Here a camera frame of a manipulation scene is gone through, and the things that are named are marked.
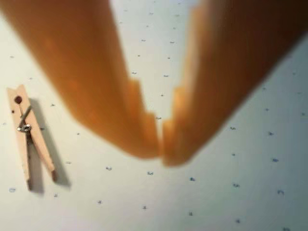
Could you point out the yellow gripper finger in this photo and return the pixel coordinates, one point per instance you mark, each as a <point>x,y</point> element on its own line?
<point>84,72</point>
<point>228,60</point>

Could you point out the wooden clothespin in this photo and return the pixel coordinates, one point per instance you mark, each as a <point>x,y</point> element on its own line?
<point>14,108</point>

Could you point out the white dotted paper sheet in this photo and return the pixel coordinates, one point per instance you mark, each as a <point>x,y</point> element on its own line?
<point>216,192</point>

